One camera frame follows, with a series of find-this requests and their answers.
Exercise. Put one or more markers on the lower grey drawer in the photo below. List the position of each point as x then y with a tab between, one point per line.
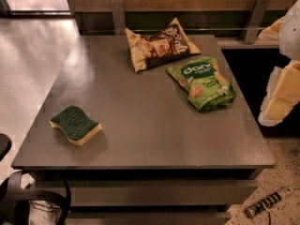
168	218

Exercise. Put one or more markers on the green chip bag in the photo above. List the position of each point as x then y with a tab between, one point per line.
206	87

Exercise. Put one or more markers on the grey drawer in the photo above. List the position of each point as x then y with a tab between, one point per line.
160	192
168	218

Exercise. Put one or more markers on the upper grey drawer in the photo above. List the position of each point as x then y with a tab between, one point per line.
160	192

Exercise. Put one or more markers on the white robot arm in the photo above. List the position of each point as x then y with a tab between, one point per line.
286	31

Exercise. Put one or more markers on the brown chip bag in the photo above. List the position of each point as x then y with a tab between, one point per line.
168	45

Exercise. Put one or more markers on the green yellow sponge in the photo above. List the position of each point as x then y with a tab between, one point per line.
77	127

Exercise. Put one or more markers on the white power strip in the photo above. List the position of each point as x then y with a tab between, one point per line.
269	201

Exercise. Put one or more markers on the left metal bracket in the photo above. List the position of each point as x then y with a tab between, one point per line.
118	17

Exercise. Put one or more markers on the black office chair base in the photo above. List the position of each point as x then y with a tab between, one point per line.
15	200

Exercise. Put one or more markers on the metal bracket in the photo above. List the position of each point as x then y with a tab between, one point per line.
255	19
118	17

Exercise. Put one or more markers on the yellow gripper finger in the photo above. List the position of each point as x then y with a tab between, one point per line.
283	91

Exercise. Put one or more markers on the right metal bracket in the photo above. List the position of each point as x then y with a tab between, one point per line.
255	19

